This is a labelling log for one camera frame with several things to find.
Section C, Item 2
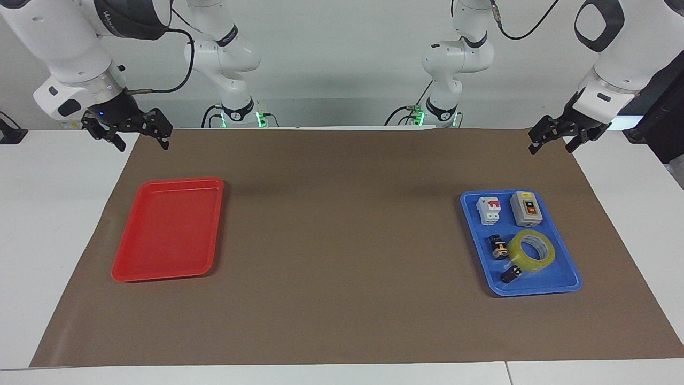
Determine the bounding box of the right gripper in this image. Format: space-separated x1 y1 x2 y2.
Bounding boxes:
81 89 174 152

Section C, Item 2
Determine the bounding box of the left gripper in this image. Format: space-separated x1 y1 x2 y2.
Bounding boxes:
528 92 612 155

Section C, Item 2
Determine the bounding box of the yellow clear tape roll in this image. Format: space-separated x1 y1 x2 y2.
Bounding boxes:
507 230 557 274

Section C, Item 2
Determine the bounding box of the black stand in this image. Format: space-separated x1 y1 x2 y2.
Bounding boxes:
623 49 684 165
0 111 28 145

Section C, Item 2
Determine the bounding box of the red plastic tray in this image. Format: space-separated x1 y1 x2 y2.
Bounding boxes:
111 177 225 282

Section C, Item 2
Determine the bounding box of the white and red circuit breaker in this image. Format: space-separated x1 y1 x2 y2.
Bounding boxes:
477 196 503 226

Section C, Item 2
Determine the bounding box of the blue plastic tray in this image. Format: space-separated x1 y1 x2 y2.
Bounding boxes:
460 189 582 297

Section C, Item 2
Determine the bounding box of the black cable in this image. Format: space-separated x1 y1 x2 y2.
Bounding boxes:
126 7 195 96
384 80 434 127
488 0 561 41
201 103 224 129

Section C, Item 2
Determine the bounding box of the grey push-button switch box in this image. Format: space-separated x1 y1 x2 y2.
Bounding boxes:
509 191 545 228

